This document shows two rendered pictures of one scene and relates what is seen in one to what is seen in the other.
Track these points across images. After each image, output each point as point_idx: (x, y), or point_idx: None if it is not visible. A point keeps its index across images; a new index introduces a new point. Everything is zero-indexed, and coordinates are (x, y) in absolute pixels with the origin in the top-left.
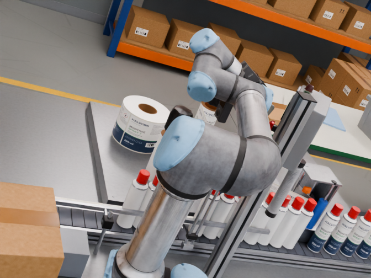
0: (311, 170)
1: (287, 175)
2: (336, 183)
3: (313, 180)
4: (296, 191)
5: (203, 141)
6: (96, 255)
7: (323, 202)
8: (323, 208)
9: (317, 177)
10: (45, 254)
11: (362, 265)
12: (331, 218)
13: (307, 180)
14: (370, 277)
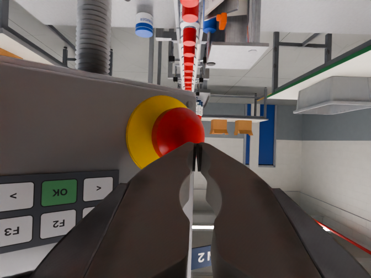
0: (237, 52)
1: (84, 35)
2: (207, 64)
3: (211, 46)
4: (233, 3)
5: None
6: None
7: (204, 27)
8: (202, 21)
9: (218, 52)
10: None
11: (175, 9)
12: (183, 21)
13: (244, 32)
14: (173, 5)
